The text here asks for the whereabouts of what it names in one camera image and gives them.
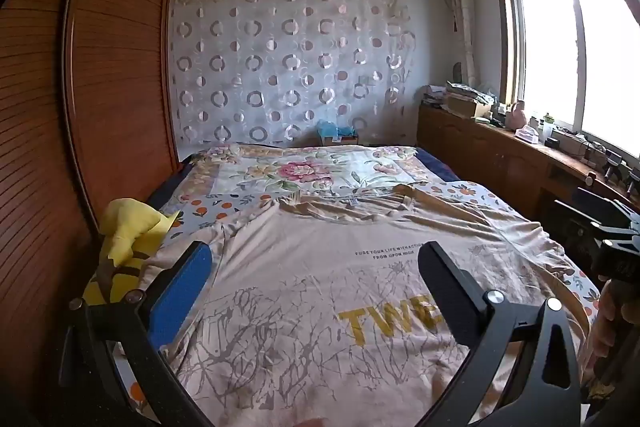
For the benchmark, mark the orange fruit print bed sheet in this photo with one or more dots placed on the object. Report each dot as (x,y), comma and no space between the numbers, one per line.
(215,212)

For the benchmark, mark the beige window curtain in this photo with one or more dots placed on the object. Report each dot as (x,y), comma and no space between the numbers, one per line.
(462,17)

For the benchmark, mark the beige printed t-shirt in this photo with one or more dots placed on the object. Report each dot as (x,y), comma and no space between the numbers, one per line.
(300,307)

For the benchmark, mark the circle pattern sheer curtain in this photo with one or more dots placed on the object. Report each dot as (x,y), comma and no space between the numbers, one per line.
(280,57)

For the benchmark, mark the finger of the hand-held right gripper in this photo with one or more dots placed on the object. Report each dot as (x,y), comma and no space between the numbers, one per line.
(575,212)
(602,199)

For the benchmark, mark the small cardboard box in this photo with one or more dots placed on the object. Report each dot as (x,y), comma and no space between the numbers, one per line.
(345,139)

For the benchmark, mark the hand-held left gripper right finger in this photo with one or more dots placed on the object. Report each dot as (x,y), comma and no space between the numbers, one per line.
(440,287)

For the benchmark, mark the green lid bottle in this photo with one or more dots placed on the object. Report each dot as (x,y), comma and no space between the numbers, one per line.
(548,127)

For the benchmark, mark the person's right hand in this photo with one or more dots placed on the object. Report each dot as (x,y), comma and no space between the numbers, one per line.
(602,322)

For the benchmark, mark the pink tissue box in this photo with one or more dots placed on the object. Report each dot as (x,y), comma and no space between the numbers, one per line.
(526,135)

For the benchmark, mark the stack of papers and books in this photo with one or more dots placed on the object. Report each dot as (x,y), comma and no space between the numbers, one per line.
(465,99)

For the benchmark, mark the brown wooden wardrobe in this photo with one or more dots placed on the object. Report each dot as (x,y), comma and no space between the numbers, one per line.
(100,82)

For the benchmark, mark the long wooden cabinet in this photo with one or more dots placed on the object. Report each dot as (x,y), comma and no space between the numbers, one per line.
(480,152)

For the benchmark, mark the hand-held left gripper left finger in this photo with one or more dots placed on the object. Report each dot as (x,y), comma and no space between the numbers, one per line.
(180,292)

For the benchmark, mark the wood framed window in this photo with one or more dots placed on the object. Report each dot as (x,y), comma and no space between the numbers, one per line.
(550,47)

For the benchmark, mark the dark round object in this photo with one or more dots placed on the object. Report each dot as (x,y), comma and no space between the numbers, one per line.
(457,71)

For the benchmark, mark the yellow plush toy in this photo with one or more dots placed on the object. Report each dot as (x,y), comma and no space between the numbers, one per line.
(125,227)

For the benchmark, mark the pink jug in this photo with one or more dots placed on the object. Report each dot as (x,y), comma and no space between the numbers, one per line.
(515,117)

